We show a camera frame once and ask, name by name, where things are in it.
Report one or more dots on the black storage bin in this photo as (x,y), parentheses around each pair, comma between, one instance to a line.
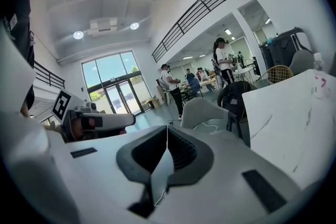
(270,57)
(288,44)

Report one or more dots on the black wicker chair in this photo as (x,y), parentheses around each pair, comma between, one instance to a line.
(220,98)

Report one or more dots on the large glass window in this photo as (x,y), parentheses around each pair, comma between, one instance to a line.
(110,68)

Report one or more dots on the grey upholstered chair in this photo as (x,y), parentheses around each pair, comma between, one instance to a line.
(199,112)
(302,60)

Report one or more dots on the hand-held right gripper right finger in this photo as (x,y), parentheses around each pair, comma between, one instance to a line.
(223,165)

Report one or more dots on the person's left hand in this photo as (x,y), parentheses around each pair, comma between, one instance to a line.
(80,129)

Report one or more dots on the small white object on table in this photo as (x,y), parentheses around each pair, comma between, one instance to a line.
(319,76)

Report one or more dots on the white round table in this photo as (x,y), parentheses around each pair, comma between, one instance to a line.
(242,70)

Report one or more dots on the light wooden table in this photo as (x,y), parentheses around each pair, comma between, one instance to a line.
(208,82)

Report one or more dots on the round ceiling light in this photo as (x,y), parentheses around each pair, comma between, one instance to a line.
(78,34)
(134,25)

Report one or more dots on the black balcony railing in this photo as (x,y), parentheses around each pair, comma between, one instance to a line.
(194,11)
(48,77)

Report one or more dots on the person's black shirt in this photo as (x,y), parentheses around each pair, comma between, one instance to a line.
(19,21)

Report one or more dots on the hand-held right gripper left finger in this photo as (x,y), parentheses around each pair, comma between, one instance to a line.
(105,165)

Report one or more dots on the glass entrance door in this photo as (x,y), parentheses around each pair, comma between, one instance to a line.
(123,97)

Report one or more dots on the black backpack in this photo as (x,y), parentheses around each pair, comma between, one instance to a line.
(236,97)

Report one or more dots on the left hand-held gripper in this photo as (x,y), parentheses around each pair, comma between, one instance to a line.
(61,106)

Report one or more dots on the ceiling air conditioner unit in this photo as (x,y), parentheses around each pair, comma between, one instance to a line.
(103,25)

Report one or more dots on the white marble table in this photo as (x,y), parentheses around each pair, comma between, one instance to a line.
(283,126)

